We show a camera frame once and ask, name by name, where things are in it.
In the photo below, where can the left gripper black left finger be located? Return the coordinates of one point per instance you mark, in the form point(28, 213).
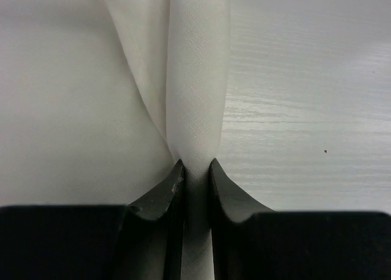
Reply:
point(141, 240)

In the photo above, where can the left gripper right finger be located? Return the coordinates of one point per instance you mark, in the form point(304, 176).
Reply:
point(251, 241)

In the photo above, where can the white cloth napkin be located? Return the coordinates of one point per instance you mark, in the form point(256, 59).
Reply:
point(100, 98)

